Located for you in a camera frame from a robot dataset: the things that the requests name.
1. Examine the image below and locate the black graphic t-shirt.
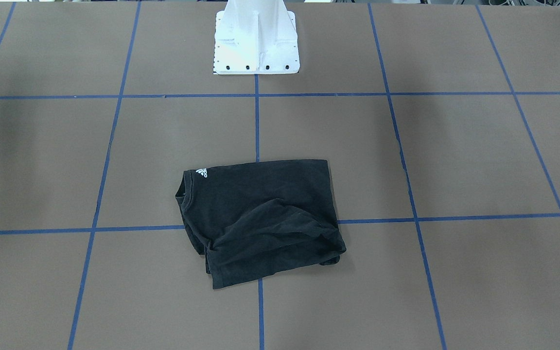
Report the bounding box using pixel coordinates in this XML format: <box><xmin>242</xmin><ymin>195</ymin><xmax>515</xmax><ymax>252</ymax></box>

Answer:
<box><xmin>175</xmin><ymin>159</ymin><xmax>347</xmax><ymax>290</ymax></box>

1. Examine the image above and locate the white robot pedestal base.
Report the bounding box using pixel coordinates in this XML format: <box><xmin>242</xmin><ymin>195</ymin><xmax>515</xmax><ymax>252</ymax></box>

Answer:
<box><xmin>213</xmin><ymin>0</ymin><xmax>300</xmax><ymax>75</ymax></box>

